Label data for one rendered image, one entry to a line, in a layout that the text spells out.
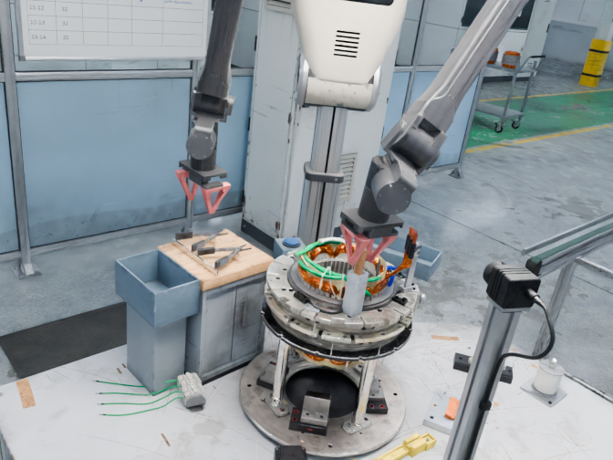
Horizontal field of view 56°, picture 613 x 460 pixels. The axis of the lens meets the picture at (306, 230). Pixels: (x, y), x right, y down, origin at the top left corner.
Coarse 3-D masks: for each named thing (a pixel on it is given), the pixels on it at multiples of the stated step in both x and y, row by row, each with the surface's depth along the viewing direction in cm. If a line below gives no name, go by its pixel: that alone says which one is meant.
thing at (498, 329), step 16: (496, 320) 70; (512, 320) 70; (480, 336) 73; (496, 336) 70; (512, 336) 71; (480, 352) 73; (496, 352) 71; (480, 368) 73; (464, 384) 76; (480, 384) 73; (496, 384) 74; (464, 400) 76; (480, 400) 74; (464, 416) 76; (464, 432) 76; (480, 432) 77; (448, 448) 80; (464, 448) 78
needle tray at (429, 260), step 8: (352, 240) 150; (376, 240) 159; (400, 240) 155; (392, 248) 157; (400, 248) 156; (424, 248) 152; (432, 248) 151; (384, 256) 147; (392, 256) 146; (400, 256) 145; (424, 256) 153; (432, 256) 152; (440, 256) 149; (392, 264) 147; (416, 264) 143; (424, 264) 142; (432, 264) 143; (416, 272) 144; (424, 272) 143; (432, 272) 146; (424, 280) 144
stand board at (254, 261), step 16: (192, 240) 139; (224, 240) 141; (240, 240) 142; (176, 256) 130; (208, 256) 132; (240, 256) 134; (256, 256) 135; (192, 272) 125; (208, 272) 126; (224, 272) 127; (240, 272) 128; (256, 272) 132; (208, 288) 124
